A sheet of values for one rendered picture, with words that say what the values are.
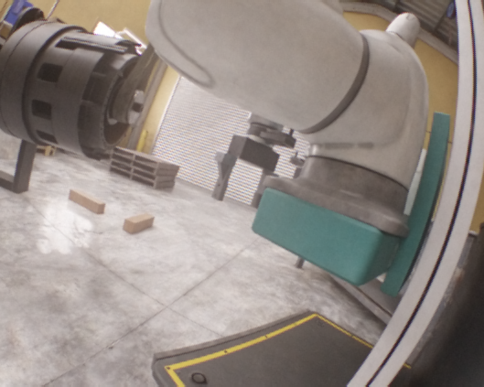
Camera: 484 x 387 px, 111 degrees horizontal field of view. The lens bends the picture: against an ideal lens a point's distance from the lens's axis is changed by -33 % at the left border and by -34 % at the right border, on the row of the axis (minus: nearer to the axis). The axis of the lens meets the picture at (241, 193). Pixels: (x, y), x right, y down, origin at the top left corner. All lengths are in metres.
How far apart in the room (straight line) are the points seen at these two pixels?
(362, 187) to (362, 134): 0.06
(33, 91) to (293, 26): 0.91
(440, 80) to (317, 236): 7.69
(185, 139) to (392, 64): 6.74
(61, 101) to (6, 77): 0.30
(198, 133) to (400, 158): 6.58
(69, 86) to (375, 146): 0.85
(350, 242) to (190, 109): 6.97
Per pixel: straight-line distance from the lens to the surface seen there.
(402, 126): 0.31
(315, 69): 0.23
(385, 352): 0.44
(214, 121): 6.71
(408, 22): 1.09
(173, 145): 7.08
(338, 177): 0.28
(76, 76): 0.91
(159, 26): 0.25
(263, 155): 0.59
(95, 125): 0.93
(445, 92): 7.78
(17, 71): 1.06
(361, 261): 0.25
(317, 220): 0.27
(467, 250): 1.44
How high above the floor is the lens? 0.72
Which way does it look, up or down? 4 degrees down
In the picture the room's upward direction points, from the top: 19 degrees clockwise
